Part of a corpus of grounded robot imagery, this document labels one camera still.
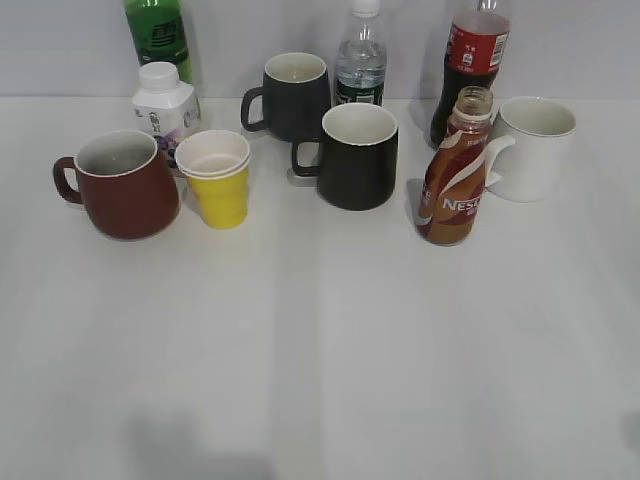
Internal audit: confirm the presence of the brown Nescafe coffee bottle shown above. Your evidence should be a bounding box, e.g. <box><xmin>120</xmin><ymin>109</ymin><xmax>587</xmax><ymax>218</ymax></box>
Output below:
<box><xmin>415</xmin><ymin>86</ymin><xmax>493</xmax><ymax>246</ymax></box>

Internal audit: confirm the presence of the dark red ceramic mug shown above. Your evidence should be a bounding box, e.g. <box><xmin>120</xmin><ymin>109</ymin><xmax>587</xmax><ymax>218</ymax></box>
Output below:
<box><xmin>52</xmin><ymin>130</ymin><xmax>180</xmax><ymax>240</ymax></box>

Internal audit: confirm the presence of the yellow paper cup stack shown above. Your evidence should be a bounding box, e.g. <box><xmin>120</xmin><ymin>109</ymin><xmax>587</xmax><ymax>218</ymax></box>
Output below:
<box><xmin>175</xmin><ymin>130</ymin><xmax>250</xmax><ymax>229</ymax></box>

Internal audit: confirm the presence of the black ceramic mug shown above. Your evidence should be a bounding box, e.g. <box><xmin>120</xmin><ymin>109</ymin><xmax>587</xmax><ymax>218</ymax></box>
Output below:
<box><xmin>291</xmin><ymin>103</ymin><xmax>399</xmax><ymax>211</ymax></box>

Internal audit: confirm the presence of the dark grey ceramic mug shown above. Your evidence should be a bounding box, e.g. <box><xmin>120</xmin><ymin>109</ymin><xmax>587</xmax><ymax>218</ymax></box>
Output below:
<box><xmin>240</xmin><ymin>52</ymin><xmax>331</xmax><ymax>142</ymax></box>

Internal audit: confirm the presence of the clear water bottle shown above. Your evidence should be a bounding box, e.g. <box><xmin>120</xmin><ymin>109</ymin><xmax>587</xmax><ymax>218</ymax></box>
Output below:
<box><xmin>334</xmin><ymin>1</ymin><xmax>387</xmax><ymax>106</ymax></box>

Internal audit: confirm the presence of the white yogurt bottle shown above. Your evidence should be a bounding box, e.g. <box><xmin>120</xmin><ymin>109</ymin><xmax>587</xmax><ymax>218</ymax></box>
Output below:
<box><xmin>132</xmin><ymin>62</ymin><xmax>201</xmax><ymax>170</ymax></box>

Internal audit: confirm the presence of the white ceramic mug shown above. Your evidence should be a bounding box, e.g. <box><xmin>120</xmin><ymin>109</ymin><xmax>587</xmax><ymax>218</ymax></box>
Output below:
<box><xmin>485</xmin><ymin>96</ymin><xmax>577</xmax><ymax>203</ymax></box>

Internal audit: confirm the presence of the cola bottle red label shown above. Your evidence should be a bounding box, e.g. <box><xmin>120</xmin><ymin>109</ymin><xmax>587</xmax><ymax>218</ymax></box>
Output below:
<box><xmin>430</xmin><ymin>0</ymin><xmax>511</xmax><ymax>146</ymax></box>

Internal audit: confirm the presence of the green soda bottle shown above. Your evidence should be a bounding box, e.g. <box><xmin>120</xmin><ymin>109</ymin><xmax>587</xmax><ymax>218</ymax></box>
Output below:
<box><xmin>122</xmin><ymin>0</ymin><xmax>193</xmax><ymax>84</ymax></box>

